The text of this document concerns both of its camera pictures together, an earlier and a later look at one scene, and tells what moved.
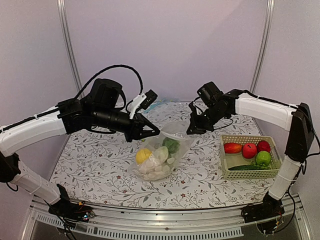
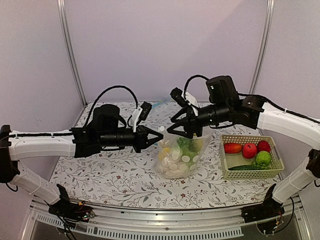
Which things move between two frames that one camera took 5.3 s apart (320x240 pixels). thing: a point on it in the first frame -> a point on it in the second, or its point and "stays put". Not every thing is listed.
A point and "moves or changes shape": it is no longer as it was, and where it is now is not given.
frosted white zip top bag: x=157 y=157 moves or changes shape
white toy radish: x=161 y=154 -> x=176 y=153
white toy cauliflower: x=151 y=170 -> x=175 y=170
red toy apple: x=249 y=150 stays put
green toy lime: x=263 y=157 stays put
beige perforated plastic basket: x=230 y=159 stays put
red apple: x=263 y=145 stays put
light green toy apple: x=172 y=145 -> x=189 y=148
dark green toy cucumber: x=249 y=167 stays put
